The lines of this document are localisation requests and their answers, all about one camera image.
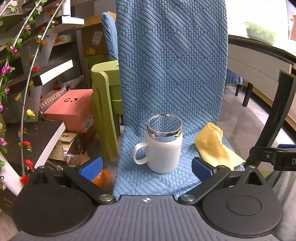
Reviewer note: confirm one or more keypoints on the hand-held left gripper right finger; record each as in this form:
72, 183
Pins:
200, 168

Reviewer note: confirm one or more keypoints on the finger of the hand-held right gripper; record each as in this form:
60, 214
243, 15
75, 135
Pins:
261, 153

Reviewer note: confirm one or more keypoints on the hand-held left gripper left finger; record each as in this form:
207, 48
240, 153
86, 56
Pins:
91, 167

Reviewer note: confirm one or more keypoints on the yellow cleaning cloth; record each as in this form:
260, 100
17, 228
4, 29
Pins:
212, 143

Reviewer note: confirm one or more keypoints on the white mug with silver rim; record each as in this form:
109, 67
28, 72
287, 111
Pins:
164, 153

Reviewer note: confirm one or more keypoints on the orange fruit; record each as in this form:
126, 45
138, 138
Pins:
104, 180

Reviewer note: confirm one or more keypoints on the flattened cardboard box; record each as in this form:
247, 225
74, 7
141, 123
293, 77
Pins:
67, 139

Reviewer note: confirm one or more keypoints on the pink cardboard box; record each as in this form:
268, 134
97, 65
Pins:
69, 109

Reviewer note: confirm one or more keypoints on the green plastic stool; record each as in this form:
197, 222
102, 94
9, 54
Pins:
101, 92

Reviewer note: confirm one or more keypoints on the clear plastic egg tray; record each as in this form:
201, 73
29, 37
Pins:
49, 99

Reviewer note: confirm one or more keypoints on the yellow green box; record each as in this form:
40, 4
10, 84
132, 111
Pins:
94, 69

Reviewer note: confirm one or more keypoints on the dark wooden staircase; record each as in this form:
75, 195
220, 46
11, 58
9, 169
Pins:
53, 71

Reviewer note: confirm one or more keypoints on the white dining table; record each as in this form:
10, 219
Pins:
254, 49

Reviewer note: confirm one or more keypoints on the flower wrapped stair railing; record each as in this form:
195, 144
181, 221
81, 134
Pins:
27, 76

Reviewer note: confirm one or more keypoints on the blue textured covered chair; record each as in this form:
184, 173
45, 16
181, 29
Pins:
171, 58

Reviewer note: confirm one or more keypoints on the green and white bowl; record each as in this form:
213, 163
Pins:
261, 33

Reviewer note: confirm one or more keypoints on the brown cardboard box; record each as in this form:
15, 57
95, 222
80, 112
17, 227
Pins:
92, 39

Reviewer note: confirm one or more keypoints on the small white basket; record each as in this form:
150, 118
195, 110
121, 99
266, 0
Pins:
64, 37

